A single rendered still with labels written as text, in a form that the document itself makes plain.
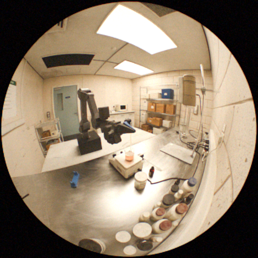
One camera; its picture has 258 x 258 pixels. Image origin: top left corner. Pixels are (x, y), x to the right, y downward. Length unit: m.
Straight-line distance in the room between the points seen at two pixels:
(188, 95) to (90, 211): 0.83
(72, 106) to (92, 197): 3.04
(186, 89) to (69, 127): 3.31
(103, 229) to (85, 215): 0.09
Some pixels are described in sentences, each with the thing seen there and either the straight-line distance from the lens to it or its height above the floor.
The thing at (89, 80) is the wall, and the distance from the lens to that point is 3.43.
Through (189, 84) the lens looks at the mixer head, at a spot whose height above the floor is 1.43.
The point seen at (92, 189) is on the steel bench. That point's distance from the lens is 0.47.
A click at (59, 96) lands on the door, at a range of 3.30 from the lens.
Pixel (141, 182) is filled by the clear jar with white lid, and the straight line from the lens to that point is 0.39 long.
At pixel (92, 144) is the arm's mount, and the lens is 0.70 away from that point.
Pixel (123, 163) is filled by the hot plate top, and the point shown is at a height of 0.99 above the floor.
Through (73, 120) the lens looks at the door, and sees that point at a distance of 3.28.
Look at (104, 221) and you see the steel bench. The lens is 0.40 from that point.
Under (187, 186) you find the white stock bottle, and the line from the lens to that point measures 0.40.
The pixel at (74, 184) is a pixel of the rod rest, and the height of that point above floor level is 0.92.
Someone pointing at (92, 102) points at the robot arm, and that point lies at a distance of 0.52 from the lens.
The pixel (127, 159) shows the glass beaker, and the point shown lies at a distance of 0.43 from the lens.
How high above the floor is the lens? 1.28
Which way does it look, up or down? 18 degrees down
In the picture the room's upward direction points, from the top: straight up
